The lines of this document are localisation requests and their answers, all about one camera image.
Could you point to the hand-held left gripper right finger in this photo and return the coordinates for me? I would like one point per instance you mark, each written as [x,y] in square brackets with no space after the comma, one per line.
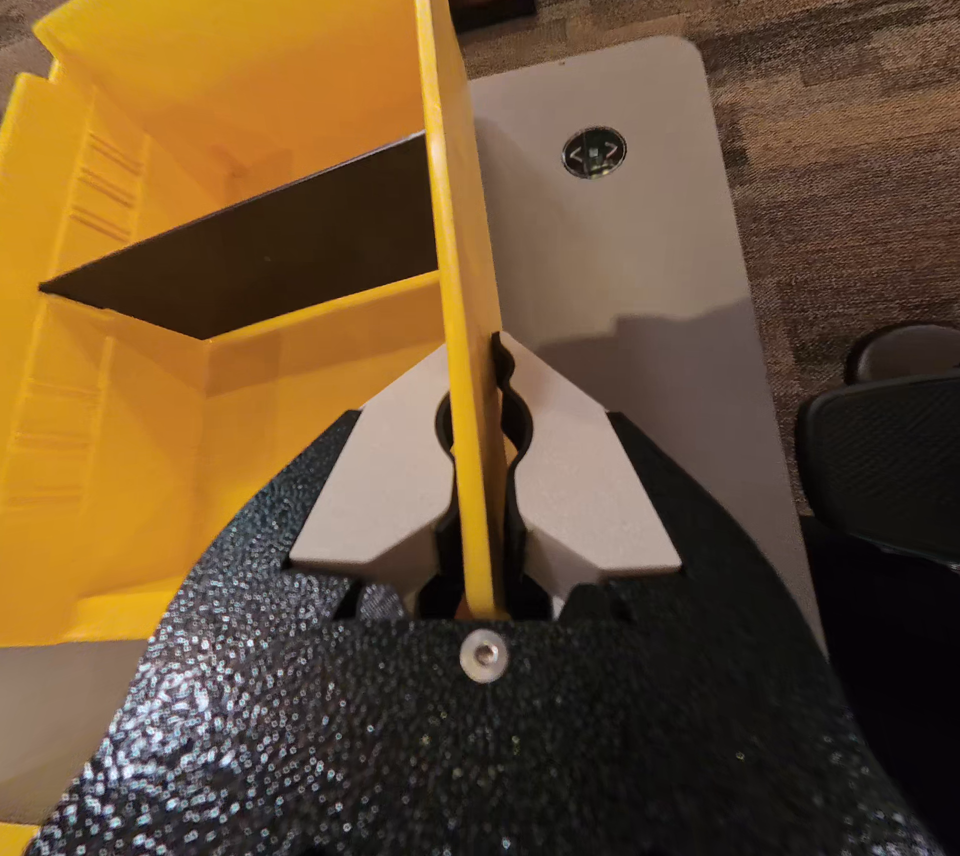
[592,496]

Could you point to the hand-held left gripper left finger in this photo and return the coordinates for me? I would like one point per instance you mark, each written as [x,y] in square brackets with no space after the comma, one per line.
[375,488]

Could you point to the yellow plastic bin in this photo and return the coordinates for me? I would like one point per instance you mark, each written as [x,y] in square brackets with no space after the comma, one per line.
[225,45]

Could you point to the dark bin divider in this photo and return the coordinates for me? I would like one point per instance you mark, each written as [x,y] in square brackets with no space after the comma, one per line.
[262,255]

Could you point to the black mesh office chair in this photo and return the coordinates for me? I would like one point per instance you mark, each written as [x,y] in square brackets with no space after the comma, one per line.
[885,458]

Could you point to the round black desk button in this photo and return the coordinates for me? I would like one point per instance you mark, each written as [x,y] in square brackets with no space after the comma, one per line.
[592,153]

